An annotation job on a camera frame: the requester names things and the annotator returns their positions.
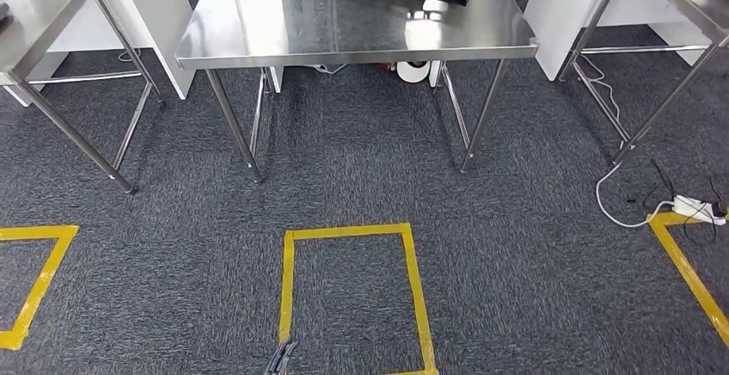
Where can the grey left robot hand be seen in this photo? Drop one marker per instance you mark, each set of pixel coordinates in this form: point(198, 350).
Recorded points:
point(280, 361)

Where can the yellow floor tape square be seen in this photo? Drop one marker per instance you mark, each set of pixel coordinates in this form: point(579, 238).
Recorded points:
point(287, 281)
point(42, 281)
point(683, 270)

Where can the white tape roll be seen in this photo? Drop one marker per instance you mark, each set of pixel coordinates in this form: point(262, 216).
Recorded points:
point(411, 71)

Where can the white cabinet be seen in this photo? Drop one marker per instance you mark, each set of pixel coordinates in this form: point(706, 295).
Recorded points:
point(558, 13)
point(159, 19)

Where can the white power strip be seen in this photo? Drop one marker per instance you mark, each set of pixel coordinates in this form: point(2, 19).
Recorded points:
point(692, 208)

